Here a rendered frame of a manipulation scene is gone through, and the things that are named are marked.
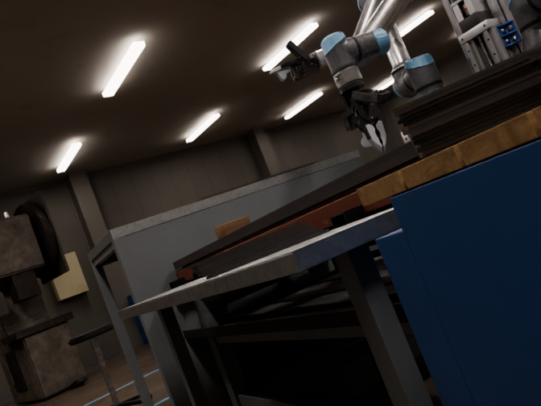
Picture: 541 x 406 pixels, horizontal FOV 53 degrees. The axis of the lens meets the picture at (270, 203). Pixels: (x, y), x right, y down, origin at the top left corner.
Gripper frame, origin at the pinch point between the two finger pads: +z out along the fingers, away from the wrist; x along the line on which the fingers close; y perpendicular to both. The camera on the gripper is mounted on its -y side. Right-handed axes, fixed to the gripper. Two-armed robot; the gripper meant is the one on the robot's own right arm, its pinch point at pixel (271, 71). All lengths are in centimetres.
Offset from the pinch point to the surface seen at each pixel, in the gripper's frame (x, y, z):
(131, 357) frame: 38, 97, 104
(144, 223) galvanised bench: -4, 41, 73
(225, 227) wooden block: -42, 52, 46
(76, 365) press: 515, 179, 252
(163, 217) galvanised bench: -2, 41, 65
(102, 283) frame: 42, 60, 104
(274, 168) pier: 924, 32, -167
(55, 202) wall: 768, -50, 246
